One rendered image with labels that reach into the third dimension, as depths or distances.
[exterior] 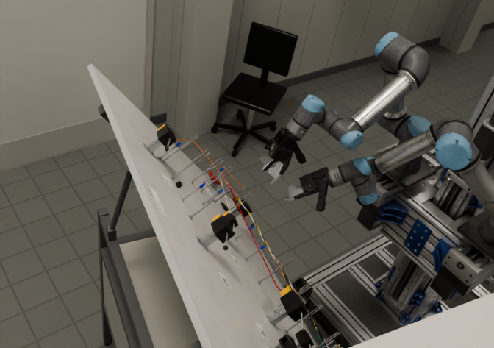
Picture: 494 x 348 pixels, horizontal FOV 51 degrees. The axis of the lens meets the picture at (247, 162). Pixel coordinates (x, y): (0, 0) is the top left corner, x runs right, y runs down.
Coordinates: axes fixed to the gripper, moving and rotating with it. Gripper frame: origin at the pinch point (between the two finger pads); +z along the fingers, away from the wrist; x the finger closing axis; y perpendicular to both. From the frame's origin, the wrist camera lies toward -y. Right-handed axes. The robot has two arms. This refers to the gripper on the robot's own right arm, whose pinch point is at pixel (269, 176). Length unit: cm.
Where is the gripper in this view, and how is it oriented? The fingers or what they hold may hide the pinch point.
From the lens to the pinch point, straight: 201.2
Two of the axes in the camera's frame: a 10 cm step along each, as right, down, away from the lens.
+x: 3.4, 5.6, -7.6
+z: -5.2, 7.8, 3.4
